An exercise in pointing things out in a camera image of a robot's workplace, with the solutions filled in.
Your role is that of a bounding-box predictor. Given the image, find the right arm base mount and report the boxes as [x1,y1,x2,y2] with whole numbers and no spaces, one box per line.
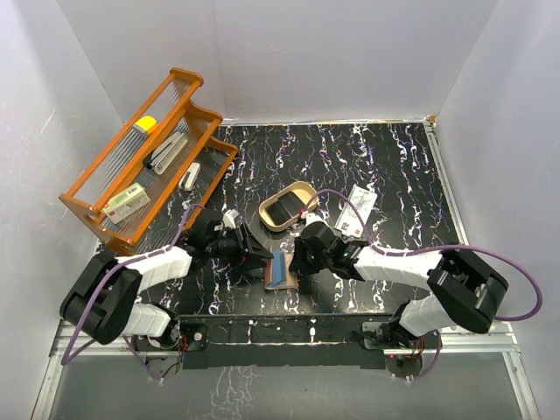
[349,321,429,368]

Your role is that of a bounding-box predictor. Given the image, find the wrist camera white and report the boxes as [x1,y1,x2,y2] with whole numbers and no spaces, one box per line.
[299,211,323,226]
[222,209,242,229]

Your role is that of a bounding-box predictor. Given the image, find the orange wooden shelf rack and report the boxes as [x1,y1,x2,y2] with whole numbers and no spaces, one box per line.
[59,67,239,256]

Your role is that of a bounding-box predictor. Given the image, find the small white stapler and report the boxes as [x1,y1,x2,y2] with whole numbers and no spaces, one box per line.
[178,162,200,192]

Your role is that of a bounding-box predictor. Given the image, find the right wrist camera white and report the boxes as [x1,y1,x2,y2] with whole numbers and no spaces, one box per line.
[299,211,323,226]

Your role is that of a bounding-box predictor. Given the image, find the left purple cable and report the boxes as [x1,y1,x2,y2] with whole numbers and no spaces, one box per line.
[60,203,207,382]

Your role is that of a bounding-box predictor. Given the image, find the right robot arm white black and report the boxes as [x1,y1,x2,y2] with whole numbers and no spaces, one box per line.
[289,221,508,347]

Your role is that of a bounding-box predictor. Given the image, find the yellow grey eraser block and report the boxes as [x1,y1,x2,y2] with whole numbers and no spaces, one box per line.
[133,115,158,136]

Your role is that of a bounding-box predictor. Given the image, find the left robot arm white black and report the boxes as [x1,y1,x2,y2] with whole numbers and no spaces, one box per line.
[59,210,273,349]

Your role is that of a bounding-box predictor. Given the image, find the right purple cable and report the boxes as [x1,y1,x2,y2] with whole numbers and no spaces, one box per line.
[299,188,544,380]

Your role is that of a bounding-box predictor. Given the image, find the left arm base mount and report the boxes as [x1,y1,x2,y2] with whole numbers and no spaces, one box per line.
[132,321,208,383]

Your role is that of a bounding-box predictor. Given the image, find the green white staples box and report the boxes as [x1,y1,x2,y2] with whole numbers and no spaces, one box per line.
[103,183,150,224]

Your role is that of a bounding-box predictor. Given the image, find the grey black stapler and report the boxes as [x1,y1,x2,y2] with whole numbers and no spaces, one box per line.
[143,132,187,175]

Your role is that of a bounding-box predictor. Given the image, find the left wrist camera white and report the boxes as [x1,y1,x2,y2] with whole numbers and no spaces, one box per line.
[222,209,242,229]

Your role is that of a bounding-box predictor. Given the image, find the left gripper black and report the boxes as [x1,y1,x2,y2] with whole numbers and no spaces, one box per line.
[206,224,273,271]

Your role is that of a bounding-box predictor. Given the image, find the purple cable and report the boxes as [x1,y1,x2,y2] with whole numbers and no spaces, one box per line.
[60,203,207,382]
[299,188,544,380]

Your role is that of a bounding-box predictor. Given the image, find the beige oval tray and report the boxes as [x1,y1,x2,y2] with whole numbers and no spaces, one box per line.
[258,181,317,233]

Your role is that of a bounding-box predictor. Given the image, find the white printed paper packet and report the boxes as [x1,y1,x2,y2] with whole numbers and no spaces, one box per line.
[334,185,377,238]

